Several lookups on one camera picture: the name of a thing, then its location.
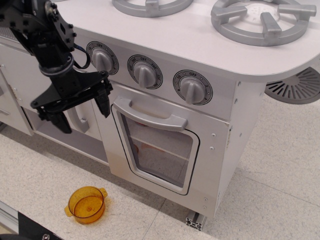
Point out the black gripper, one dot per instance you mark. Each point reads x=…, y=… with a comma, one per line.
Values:
x=69, y=90

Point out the silver oven door handle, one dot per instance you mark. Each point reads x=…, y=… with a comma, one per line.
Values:
x=172, y=123

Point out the white oven door with window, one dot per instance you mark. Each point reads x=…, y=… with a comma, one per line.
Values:
x=189, y=170

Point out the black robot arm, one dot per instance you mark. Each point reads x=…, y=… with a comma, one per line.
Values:
x=42, y=31

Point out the left grey stove knob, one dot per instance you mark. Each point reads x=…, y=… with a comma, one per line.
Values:
x=102, y=57

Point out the grey stove knob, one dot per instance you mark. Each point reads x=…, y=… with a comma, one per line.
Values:
x=192, y=87
x=145, y=72
x=102, y=57

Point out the white left cabinet unit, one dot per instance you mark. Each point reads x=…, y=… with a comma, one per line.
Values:
x=12, y=82

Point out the orange white toy lower shelf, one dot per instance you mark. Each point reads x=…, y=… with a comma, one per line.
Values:
x=146, y=146

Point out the middle grey stove knob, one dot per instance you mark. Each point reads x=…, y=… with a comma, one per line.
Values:
x=145, y=72

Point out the orange transparent toy pot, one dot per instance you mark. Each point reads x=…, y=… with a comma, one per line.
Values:
x=86, y=204

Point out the white toy kitchen stove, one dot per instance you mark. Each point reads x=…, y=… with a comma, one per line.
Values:
x=187, y=40

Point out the right grey stove knob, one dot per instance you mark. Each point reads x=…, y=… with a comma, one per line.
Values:
x=192, y=87

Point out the left silver burner grate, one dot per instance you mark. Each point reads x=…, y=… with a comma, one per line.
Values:
x=151, y=8

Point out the silver burner grate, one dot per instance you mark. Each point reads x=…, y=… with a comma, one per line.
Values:
x=263, y=23
x=151, y=8

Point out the aluminium extrusion foot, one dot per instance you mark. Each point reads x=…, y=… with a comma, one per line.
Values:
x=195, y=220

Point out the right silver burner grate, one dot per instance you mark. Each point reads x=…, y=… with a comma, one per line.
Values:
x=263, y=23

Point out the grey slotted round disc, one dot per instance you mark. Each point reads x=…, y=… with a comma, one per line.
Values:
x=298, y=89

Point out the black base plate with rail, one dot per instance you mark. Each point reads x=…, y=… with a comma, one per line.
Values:
x=21, y=227

